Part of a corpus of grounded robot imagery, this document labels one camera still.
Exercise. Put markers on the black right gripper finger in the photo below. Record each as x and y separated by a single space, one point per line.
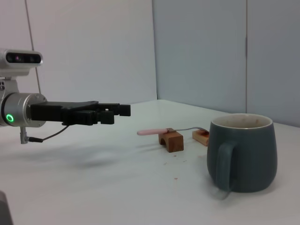
4 211

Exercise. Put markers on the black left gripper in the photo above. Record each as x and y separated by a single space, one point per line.
54 111

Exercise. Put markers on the grey ceramic cup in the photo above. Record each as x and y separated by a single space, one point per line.
248 159

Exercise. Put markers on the arched brown wooden block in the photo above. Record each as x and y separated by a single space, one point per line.
174 141

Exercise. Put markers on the flat light wooden block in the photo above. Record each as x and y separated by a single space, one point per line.
200 138

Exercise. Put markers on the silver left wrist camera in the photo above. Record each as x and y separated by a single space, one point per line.
21 59

